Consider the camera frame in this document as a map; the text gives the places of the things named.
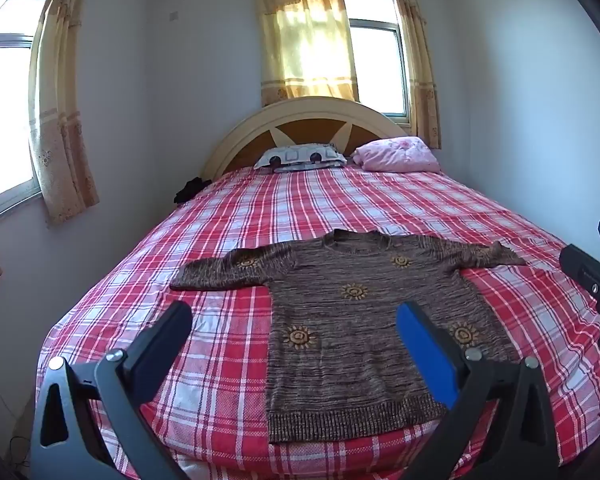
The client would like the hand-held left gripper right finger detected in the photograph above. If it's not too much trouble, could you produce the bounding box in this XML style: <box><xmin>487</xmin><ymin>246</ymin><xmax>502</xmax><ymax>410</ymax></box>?
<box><xmin>396</xmin><ymin>301</ymin><xmax>573</xmax><ymax>480</ymax></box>

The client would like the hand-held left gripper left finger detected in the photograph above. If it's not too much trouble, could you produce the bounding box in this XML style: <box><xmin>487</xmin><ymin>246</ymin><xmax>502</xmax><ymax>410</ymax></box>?
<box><xmin>28</xmin><ymin>301</ymin><xmax>194</xmax><ymax>480</ymax></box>

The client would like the brown knitted sun-pattern sweater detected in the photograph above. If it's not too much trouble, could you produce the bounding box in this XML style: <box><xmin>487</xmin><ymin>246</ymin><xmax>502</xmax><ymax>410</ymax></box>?
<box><xmin>169</xmin><ymin>230</ymin><xmax>527</xmax><ymax>445</ymax></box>

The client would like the dark cloth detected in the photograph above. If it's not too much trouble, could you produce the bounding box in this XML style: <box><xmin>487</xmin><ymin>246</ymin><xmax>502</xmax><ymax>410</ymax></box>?
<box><xmin>174</xmin><ymin>177</ymin><xmax>213</xmax><ymax>206</ymax></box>

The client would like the bed with red plaid sheet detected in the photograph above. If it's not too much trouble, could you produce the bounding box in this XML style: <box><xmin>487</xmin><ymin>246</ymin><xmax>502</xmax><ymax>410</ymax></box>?
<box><xmin>39</xmin><ymin>162</ymin><xmax>600</xmax><ymax>480</ymax></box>

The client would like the cream and wood headboard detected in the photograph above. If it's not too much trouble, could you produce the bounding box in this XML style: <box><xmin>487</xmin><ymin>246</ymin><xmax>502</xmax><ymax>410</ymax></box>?
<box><xmin>202</xmin><ymin>96</ymin><xmax>409</xmax><ymax>181</ymax></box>

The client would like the pink pillow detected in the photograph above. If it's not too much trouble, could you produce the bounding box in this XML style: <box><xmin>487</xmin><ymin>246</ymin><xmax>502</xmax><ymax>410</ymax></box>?
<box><xmin>351</xmin><ymin>136</ymin><xmax>442</xmax><ymax>175</ymax></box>

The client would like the white patterned pillow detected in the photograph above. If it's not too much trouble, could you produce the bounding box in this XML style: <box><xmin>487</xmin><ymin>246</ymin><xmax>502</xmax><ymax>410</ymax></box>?
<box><xmin>253</xmin><ymin>143</ymin><xmax>348</xmax><ymax>174</ymax></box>

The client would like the large side window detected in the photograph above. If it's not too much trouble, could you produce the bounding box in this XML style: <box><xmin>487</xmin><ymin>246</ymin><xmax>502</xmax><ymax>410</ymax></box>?
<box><xmin>0</xmin><ymin>0</ymin><xmax>48</xmax><ymax>223</ymax></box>

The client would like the window behind headboard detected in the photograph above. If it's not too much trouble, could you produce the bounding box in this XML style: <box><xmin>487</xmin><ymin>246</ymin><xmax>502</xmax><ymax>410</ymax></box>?
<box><xmin>340</xmin><ymin>0</ymin><xmax>412</xmax><ymax>128</ymax></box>

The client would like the black cable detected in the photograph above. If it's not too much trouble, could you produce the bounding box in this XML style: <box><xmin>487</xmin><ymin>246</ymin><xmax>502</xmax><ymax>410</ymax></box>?
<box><xmin>7</xmin><ymin>435</ymin><xmax>31</xmax><ymax>466</ymax></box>

